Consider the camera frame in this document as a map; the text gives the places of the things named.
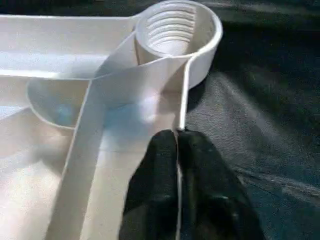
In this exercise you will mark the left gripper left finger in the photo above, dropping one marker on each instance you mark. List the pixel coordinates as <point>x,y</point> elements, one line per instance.
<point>155,190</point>

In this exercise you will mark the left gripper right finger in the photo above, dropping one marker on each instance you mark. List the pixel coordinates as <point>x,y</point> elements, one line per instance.
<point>212,200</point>

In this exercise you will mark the white plastic table top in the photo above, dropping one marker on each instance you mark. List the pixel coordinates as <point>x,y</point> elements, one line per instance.
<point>75,100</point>

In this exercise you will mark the black mat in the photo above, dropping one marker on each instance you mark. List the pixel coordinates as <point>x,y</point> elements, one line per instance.
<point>262,112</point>

